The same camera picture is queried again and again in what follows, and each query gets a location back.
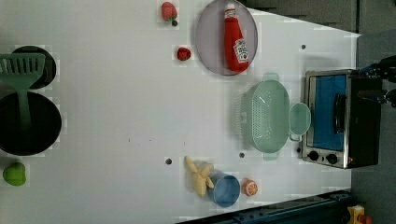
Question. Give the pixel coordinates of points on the small red toy strawberry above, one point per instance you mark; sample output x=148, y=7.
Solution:
x=183, y=54

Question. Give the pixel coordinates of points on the mint green cup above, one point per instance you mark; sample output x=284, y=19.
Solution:
x=299, y=121

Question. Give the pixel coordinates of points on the mint green plastic strainer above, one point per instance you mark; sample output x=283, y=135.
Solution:
x=264, y=116

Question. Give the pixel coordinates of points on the silver black toaster oven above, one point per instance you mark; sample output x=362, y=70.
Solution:
x=345, y=128

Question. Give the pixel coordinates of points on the toy orange slice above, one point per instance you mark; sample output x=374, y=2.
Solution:
x=249, y=187

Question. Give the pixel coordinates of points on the large black pot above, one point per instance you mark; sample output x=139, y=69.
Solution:
x=46, y=125

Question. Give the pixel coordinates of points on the green plastic spatula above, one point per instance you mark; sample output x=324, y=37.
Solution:
x=21, y=71

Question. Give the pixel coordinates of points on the pink toy strawberry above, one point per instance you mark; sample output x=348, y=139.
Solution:
x=169, y=11

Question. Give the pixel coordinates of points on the blue plastic cup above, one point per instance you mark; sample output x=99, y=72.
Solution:
x=226, y=189

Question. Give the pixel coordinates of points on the red plush ketchup bottle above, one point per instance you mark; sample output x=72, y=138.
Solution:
x=235, y=47

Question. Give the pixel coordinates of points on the green toy pear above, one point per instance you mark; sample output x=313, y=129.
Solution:
x=15, y=174

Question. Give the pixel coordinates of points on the yellow red emergency button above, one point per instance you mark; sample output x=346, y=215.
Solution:
x=357, y=215

